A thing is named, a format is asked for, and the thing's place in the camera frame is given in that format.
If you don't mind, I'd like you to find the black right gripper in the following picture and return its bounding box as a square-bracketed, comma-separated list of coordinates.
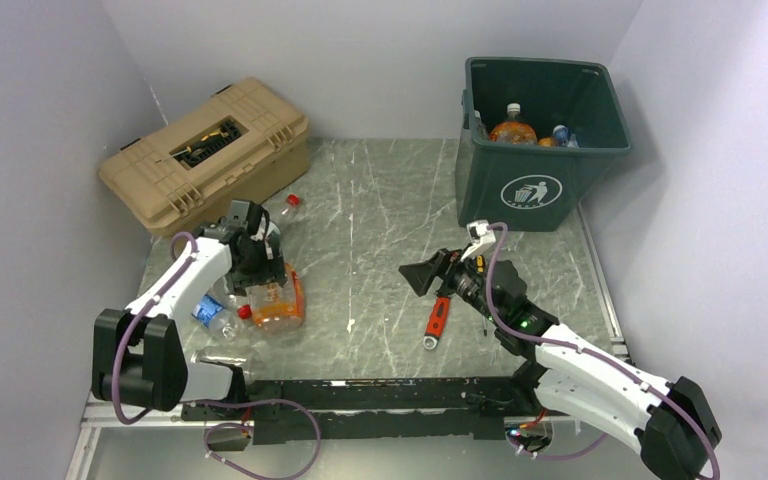
[398, 244, 503, 325]

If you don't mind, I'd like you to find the crushed orange label jug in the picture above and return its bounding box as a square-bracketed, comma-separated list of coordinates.
[489, 103, 538, 145]

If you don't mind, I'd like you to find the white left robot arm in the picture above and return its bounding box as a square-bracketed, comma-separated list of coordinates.
[91, 200, 287, 424]

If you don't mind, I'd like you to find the tan plastic toolbox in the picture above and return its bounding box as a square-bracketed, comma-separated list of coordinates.
[98, 77, 310, 237]

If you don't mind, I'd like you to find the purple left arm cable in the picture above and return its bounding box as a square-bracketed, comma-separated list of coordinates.
[110, 231, 322, 480]

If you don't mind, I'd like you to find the red label clear bottle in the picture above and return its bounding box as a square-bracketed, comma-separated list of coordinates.
[213, 277, 252, 320]

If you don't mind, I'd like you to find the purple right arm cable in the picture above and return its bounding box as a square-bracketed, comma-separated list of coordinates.
[483, 223, 722, 480]

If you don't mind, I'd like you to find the yellow black screwdriver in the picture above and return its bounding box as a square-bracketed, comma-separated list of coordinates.
[475, 255, 488, 337]

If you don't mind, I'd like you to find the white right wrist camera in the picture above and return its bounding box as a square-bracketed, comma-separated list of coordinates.
[460, 220, 508, 262]

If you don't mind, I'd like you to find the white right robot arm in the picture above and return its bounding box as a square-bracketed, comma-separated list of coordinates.
[398, 249, 722, 479]

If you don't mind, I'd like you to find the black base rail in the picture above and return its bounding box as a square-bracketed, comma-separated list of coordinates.
[248, 377, 542, 445]

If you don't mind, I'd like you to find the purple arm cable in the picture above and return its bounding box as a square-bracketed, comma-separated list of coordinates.
[483, 223, 722, 480]
[110, 231, 322, 480]

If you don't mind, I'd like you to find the large orange label bottle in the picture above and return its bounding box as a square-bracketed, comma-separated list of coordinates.
[246, 263, 305, 333]

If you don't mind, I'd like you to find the red cap clear bottle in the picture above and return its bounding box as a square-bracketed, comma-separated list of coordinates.
[272, 194, 302, 228]

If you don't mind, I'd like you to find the small blue label bottle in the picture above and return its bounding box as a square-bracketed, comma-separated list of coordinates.
[191, 295, 241, 342]

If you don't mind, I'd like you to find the crushed clear blue label bottle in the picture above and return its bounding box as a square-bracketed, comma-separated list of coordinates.
[552, 124, 579, 148]

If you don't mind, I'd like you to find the red handled adjustable wrench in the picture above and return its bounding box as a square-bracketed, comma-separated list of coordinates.
[422, 296, 451, 351]

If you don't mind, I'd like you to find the dark green trash bin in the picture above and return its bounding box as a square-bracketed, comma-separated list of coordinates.
[454, 57, 632, 232]

